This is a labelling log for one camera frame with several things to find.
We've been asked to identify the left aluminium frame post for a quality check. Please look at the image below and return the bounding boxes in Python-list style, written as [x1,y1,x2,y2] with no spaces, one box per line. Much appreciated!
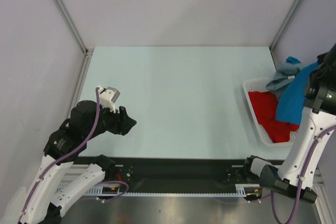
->
[52,0,93,55]

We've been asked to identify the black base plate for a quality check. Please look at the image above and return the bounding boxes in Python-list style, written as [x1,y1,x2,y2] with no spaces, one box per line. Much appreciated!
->
[76,156,318,195]

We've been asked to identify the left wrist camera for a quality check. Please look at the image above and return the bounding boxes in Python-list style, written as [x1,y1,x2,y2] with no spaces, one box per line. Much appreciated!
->
[97,86,120,113]

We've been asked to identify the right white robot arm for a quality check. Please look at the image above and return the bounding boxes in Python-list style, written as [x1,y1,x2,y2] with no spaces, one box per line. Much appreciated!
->
[242,47,335,203]

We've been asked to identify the red t shirt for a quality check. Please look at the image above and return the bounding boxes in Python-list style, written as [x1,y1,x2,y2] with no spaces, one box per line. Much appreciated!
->
[248,91,299,143]

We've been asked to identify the white slotted cable duct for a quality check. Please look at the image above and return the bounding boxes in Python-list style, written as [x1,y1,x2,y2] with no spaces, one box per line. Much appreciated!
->
[56,184,260,197]

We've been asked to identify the grey t shirt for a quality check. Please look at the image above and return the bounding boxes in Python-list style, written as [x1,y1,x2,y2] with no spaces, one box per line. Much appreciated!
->
[266,62,303,97]

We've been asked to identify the right aluminium frame post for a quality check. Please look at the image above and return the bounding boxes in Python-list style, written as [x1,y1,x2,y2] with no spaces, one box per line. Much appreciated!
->
[269,0,304,54]

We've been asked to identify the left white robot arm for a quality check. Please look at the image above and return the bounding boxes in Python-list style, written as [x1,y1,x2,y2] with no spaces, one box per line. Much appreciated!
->
[17,101,136,223]

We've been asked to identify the aluminium frame post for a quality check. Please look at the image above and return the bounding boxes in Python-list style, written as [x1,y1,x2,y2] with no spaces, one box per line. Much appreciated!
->
[269,0,304,54]
[52,0,93,55]

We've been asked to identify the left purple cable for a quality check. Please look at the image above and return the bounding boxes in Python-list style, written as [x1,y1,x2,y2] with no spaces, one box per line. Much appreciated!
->
[22,90,130,219]

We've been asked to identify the blue t shirt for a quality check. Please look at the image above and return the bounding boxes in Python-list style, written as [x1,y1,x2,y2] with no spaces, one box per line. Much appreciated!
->
[276,61,319,125]

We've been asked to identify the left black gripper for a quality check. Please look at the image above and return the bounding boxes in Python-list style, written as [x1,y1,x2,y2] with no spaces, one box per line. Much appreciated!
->
[85,101,137,139]

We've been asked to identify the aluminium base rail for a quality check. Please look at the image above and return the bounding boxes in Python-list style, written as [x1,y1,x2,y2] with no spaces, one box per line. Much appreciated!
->
[36,165,325,186]

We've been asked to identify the white plastic basket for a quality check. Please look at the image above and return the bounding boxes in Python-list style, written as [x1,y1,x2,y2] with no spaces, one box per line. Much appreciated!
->
[243,77,298,147]

